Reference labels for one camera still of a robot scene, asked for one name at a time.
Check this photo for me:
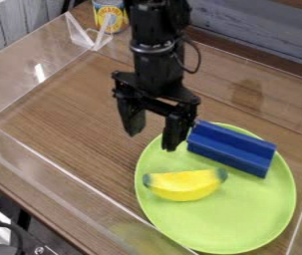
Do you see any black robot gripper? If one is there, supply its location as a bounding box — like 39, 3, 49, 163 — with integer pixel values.
113, 43, 200, 151

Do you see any yellow toy banana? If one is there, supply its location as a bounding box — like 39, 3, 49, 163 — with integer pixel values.
144, 167, 228, 202

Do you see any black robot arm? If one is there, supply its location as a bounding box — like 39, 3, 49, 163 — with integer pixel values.
113, 0, 200, 151

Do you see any blue foam block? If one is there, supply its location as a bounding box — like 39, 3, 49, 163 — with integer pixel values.
186, 121, 277, 178

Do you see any yellow labelled tin can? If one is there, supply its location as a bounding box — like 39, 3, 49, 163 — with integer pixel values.
93, 0, 130, 34

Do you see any black device with knob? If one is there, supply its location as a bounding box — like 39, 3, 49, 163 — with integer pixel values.
10, 231, 71, 255

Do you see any clear acrylic enclosure wall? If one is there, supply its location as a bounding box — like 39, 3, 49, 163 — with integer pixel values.
0, 11, 302, 255

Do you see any black cable loop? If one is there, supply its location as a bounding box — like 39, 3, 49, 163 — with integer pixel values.
0, 222, 26, 255

